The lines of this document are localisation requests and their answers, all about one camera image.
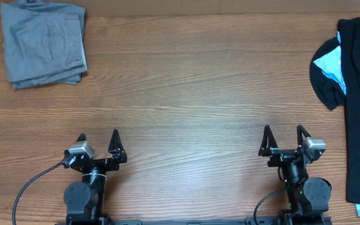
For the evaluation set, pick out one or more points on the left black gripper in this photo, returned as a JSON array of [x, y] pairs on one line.
[[117, 154]]

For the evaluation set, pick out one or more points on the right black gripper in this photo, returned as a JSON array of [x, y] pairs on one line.
[[269, 147]]

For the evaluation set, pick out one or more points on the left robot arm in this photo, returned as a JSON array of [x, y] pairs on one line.
[[85, 199]]

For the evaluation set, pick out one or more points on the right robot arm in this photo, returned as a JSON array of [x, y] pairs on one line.
[[308, 197]]

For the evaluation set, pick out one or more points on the light blue t-shirt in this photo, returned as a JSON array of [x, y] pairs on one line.
[[326, 77]]

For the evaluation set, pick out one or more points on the folded grey trousers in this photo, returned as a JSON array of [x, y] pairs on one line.
[[43, 43]]

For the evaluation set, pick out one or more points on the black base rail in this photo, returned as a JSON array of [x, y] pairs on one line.
[[186, 222]]

